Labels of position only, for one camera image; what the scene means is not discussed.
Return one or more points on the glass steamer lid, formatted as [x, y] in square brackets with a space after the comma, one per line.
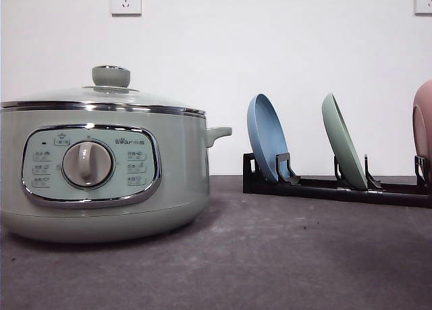
[110, 91]

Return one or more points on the green plate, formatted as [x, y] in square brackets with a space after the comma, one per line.
[350, 168]

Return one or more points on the blue plate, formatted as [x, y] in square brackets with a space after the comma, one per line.
[267, 136]

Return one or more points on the green electric steamer pot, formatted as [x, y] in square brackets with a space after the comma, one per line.
[95, 172]

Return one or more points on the pink plate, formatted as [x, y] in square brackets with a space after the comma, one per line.
[422, 125]

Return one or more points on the black plate rack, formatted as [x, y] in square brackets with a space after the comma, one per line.
[289, 184]

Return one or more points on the white wall socket left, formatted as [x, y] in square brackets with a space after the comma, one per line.
[126, 8]

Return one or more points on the white wall socket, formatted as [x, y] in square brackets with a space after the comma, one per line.
[126, 8]
[423, 8]

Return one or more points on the white wall socket right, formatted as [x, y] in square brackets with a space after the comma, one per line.
[423, 8]

